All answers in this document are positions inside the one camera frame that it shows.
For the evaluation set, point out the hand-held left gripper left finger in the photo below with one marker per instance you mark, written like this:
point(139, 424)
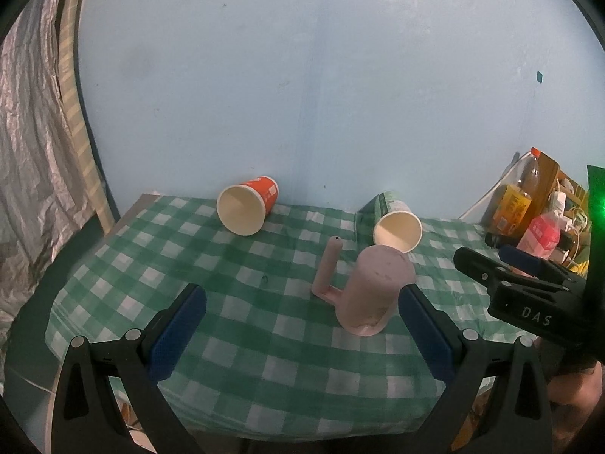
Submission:
point(176, 338)

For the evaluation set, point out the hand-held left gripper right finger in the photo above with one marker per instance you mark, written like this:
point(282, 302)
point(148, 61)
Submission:
point(427, 338)

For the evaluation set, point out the wooden shelf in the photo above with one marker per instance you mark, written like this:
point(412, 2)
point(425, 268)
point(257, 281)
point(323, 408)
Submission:
point(549, 170)

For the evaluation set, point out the pink label plastic bottle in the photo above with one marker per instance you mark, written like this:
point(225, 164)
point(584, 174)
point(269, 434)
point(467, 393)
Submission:
point(541, 234)

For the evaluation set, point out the green paper cup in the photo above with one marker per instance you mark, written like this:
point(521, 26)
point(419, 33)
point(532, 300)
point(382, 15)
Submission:
point(398, 232)

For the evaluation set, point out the green white checkered tablecloth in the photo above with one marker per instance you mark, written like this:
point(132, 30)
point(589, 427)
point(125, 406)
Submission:
point(236, 302)

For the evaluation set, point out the orange paper cup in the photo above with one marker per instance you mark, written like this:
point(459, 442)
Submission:
point(264, 191)

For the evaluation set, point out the silver foil curtain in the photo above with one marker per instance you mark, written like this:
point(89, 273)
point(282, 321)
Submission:
point(33, 151)

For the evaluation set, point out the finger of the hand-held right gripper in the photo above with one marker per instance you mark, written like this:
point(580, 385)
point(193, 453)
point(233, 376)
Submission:
point(475, 265)
point(522, 257)

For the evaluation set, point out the striped board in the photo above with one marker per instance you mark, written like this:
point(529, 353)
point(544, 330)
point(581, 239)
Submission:
point(75, 118)

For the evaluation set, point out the pink plastic mug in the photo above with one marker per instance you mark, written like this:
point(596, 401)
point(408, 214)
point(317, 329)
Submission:
point(373, 288)

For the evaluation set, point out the person's right forearm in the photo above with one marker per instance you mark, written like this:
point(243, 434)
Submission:
point(576, 388)

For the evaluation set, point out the orange drink bottle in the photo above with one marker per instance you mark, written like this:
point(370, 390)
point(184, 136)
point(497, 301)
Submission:
point(513, 203)

